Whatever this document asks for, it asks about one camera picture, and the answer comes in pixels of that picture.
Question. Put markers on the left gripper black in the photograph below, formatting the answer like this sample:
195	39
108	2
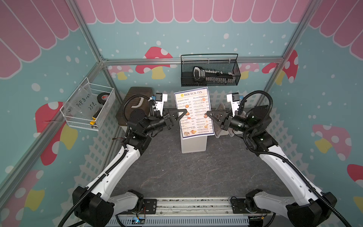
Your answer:
168	119

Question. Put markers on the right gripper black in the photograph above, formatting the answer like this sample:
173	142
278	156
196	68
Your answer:
228	119

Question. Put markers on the dim sum menu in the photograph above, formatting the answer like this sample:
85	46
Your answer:
195	123

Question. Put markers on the white menu stand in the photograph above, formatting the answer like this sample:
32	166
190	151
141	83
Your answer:
218	131
194	144

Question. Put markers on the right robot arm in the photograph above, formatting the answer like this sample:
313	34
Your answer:
308	205

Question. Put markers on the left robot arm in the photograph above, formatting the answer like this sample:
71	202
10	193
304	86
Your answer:
94	204

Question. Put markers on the brown lid storage box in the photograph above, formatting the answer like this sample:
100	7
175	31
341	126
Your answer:
136	103

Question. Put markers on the socket tool set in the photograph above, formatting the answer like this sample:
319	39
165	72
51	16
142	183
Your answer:
210	76

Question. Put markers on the black tape roll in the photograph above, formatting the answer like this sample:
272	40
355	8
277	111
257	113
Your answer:
103	97

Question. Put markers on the yellow black utility knife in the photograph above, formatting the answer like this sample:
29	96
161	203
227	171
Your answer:
93	122

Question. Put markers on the clear plastic labelled bag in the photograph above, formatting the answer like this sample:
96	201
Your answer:
82	104

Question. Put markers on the small circuit board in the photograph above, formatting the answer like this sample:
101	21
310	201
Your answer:
138	221

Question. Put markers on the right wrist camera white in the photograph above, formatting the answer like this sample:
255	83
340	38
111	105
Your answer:
234	99

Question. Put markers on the black mesh wall basket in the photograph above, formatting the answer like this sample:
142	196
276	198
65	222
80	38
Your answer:
217	62

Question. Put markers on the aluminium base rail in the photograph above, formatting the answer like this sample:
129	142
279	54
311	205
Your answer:
201	212

